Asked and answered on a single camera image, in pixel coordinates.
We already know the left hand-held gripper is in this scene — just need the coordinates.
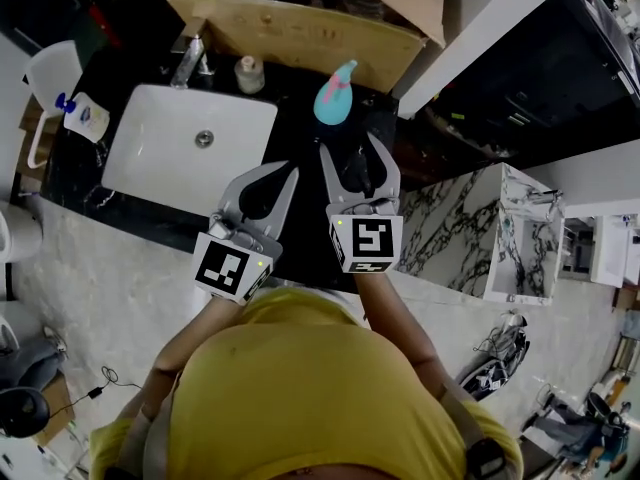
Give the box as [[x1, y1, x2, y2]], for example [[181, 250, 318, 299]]
[[191, 159, 301, 306]]

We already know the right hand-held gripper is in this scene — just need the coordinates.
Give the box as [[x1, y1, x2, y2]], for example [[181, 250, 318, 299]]
[[318, 131, 405, 275]]

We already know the teal and pink spray bottle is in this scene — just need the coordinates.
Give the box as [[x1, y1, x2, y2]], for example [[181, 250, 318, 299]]
[[312, 58, 359, 126]]

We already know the person's right forearm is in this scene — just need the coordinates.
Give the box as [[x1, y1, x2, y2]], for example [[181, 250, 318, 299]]
[[351, 267, 447, 387]]

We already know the person's left forearm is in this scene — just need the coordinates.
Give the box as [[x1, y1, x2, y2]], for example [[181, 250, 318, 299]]
[[118, 293, 242, 422]]

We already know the white soap bottle blue pump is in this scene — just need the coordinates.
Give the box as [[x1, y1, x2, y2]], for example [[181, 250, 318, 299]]
[[54, 91, 112, 145]]

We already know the white rectangular sink basin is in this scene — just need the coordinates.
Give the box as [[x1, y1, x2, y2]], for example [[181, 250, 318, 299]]
[[100, 83, 279, 218]]

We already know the marble patterned cabinet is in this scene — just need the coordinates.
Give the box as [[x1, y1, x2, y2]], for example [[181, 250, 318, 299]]
[[397, 161, 567, 306]]

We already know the small beige jar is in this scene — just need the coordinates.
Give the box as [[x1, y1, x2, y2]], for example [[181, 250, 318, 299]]
[[233, 54, 267, 96]]

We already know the chrome faucet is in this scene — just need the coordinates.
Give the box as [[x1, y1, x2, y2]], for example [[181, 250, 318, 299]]
[[168, 31, 217, 90]]

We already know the large cardboard box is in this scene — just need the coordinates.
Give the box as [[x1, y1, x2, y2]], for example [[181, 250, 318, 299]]
[[158, 0, 447, 95]]

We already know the person's yellow shirt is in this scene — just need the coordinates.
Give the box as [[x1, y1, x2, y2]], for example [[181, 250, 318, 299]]
[[88, 286, 525, 480]]

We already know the black and white scooter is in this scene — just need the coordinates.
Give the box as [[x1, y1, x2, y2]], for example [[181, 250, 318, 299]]
[[457, 309, 532, 403]]

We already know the white plastic chair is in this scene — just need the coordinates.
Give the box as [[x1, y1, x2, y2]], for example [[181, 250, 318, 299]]
[[21, 39, 84, 170]]

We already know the black power adapter cable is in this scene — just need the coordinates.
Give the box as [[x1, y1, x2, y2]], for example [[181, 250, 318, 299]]
[[48, 364, 144, 422]]

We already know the grey shoulder strap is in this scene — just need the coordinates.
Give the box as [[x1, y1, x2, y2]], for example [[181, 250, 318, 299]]
[[435, 380, 509, 480]]

